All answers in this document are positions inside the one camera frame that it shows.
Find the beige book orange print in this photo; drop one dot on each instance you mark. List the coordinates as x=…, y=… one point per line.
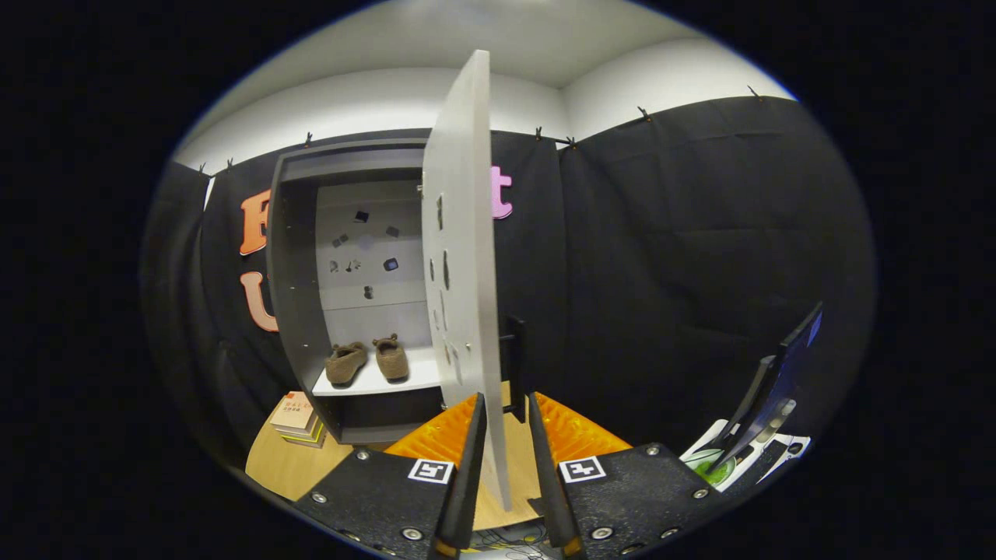
x=292, y=410

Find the row of black cloth clips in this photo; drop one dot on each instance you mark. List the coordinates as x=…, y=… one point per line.
x=572, y=142

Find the black backdrop cloth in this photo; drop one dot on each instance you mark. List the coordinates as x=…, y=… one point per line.
x=661, y=272

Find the white green printed sheet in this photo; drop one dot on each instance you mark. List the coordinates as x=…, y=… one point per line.
x=712, y=467

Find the black monitor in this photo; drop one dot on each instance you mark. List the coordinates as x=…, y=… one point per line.
x=778, y=381

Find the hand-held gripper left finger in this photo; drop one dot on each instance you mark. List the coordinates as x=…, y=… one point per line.
x=467, y=482

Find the brown fuzzy shoe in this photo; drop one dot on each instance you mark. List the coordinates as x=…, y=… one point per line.
x=391, y=359
x=345, y=364

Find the beige shoe cabinet door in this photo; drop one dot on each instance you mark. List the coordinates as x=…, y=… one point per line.
x=467, y=233

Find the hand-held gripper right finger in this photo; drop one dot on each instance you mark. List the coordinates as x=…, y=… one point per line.
x=548, y=482

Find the grey shoe cabinet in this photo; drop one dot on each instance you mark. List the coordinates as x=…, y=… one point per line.
x=292, y=295

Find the yellow edged book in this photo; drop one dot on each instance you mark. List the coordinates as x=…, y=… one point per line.
x=310, y=434

